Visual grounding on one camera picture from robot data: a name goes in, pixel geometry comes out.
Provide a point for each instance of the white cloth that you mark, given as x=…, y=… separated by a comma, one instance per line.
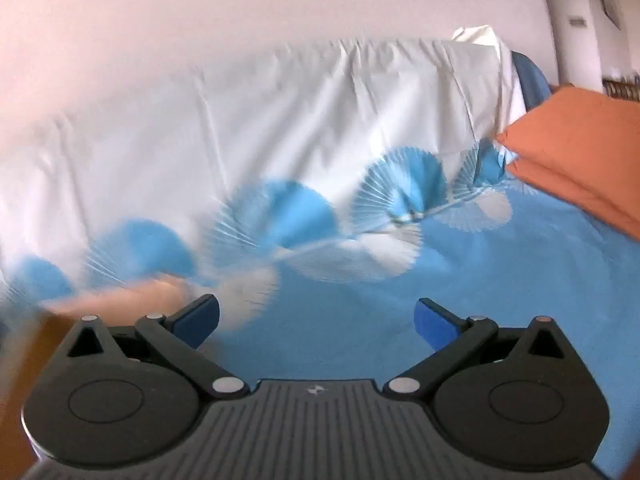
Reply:
x=475, y=35

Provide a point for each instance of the cardboard box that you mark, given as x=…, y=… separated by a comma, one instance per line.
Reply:
x=30, y=355

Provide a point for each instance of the blue white printed sheet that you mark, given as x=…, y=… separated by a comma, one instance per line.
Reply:
x=350, y=110

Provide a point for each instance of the wicker basket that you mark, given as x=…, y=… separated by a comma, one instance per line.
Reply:
x=622, y=90

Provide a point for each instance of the wall switch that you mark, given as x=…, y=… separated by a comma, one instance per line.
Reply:
x=578, y=21

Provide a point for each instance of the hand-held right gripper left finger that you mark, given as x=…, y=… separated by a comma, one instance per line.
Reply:
x=200, y=322

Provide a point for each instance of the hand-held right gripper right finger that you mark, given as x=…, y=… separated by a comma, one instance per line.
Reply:
x=435, y=325

